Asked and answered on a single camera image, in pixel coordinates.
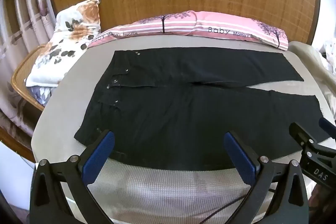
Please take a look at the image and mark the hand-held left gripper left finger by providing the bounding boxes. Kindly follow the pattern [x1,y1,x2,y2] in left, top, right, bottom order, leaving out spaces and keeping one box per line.
[30,130,116,224]

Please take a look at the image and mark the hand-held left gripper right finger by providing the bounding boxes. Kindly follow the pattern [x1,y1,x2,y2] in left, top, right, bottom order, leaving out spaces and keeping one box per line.
[223,131,308,224]

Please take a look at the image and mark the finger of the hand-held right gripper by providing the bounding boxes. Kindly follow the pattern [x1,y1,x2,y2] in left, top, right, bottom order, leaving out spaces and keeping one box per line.
[289,122,319,153]
[318,117,336,139]

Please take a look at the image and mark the black pants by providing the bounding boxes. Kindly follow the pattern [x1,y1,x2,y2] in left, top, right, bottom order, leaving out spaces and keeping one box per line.
[74,47,333,171]

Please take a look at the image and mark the grey woven bed mat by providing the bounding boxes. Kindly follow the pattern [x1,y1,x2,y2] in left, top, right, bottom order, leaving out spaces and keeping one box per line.
[31,34,336,224]

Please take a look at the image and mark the white crumpled cloth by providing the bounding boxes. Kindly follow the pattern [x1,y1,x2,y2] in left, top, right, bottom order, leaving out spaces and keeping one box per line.
[315,38,336,71]

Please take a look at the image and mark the grey patterned cushion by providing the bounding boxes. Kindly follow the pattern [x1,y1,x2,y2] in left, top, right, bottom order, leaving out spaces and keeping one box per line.
[31,86,55,105]

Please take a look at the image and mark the wicker chair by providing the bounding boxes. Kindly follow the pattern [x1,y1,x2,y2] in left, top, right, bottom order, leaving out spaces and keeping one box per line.
[10,45,51,111]

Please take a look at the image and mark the white floral pillow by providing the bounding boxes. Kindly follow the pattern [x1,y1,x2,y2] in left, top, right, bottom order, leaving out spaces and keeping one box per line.
[25,0,102,88]

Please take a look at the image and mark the pink striped pillow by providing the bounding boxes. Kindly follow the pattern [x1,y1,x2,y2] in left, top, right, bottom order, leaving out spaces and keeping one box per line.
[88,11,198,48]
[194,11,289,51]

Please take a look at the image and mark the pale patterned curtain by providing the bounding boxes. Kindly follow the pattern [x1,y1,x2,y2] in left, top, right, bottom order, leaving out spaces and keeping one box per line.
[0,0,57,135]

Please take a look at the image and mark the thin black cable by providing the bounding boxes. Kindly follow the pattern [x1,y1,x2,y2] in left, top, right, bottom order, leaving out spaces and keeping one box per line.
[198,187,273,224]

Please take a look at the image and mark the brown wooden bed frame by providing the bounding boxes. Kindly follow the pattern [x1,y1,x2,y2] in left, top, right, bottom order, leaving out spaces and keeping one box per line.
[0,123,36,163]

